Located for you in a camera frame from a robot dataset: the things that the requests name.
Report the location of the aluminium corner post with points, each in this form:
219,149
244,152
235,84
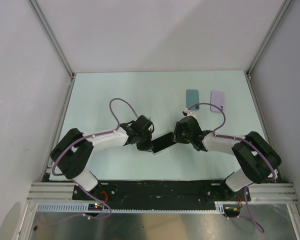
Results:
51,36
274,27

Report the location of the right aluminium corner post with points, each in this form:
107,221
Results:
274,27

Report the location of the aluminium frame rail front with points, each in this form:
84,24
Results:
260,193

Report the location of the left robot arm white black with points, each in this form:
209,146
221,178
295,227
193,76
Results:
72,153

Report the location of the white slotted cable duct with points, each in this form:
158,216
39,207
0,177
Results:
63,207

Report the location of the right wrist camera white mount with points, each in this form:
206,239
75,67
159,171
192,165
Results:
189,113

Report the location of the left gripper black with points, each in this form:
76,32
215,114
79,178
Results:
147,147

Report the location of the teal phone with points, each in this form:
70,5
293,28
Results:
192,99

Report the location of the clear phone case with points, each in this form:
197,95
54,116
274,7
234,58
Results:
162,150

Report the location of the purple phone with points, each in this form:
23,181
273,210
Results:
217,101

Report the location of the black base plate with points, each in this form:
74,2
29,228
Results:
161,194

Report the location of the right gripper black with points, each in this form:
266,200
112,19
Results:
177,130

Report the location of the left aluminium corner post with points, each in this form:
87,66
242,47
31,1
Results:
51,36

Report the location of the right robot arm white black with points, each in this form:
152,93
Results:
257,159

